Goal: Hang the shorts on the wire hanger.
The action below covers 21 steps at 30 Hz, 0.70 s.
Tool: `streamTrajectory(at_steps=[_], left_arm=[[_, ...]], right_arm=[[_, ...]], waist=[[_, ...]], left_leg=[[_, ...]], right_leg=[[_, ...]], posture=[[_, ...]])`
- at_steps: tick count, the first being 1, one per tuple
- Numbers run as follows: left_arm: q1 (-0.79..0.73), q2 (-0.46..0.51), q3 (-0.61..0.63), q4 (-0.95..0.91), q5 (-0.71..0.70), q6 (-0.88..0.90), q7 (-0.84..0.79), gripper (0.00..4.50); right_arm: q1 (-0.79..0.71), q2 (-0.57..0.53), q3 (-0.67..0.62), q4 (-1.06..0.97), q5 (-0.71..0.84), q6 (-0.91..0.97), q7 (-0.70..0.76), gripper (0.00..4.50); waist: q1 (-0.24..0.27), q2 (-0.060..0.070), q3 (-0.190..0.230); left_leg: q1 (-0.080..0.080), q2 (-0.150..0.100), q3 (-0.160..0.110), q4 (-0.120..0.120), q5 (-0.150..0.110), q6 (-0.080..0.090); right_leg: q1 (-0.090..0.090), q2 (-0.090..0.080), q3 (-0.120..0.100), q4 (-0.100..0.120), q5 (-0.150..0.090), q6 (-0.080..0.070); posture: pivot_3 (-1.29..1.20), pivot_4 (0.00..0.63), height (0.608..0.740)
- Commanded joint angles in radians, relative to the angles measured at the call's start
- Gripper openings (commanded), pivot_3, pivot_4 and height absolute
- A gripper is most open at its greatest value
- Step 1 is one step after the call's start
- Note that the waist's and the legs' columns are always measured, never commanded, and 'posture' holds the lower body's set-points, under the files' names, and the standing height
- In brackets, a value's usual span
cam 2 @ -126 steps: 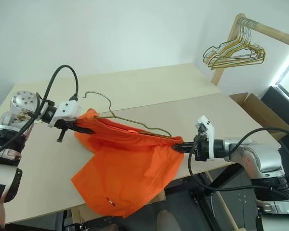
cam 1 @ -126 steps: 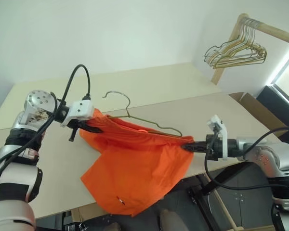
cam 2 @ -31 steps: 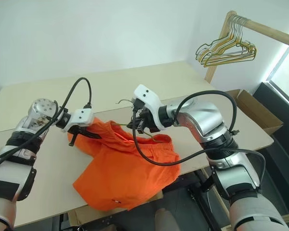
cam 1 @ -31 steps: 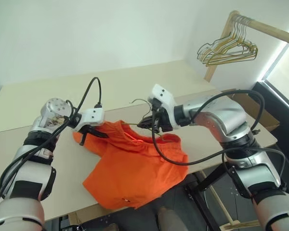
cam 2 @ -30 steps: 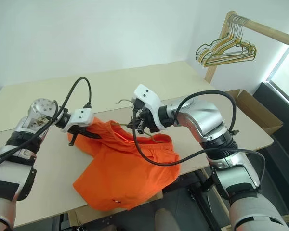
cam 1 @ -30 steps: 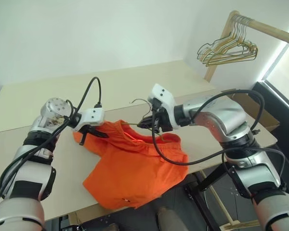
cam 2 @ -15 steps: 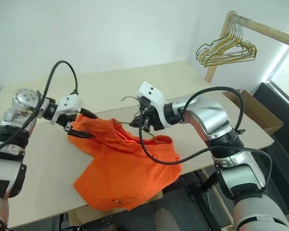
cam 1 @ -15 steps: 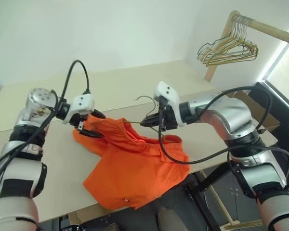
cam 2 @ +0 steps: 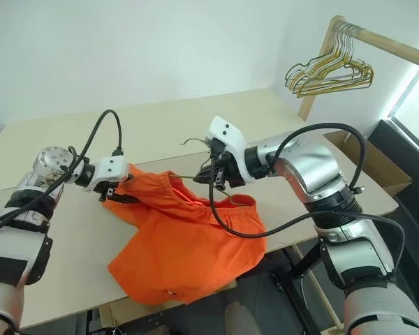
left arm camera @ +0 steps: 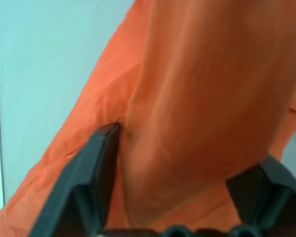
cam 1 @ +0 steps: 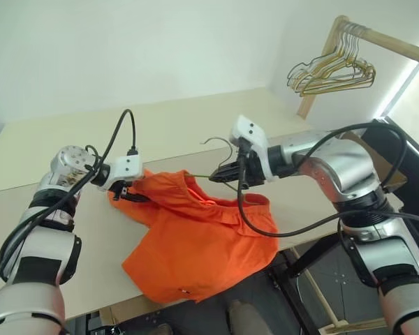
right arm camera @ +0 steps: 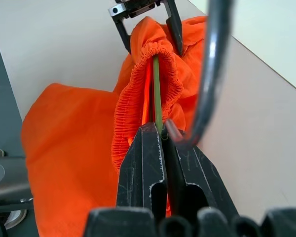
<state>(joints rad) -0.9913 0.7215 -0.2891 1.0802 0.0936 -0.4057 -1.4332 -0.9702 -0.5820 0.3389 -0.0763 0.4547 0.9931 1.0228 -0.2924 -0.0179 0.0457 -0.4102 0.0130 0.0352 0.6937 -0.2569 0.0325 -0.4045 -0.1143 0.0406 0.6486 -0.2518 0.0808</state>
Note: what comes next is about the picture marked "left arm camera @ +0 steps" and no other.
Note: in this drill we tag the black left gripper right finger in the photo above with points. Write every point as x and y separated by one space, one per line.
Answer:
269 195

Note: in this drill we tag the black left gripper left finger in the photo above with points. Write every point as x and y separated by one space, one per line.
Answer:
81 187

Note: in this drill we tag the orange shorts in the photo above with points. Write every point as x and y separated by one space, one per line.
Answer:
187 111

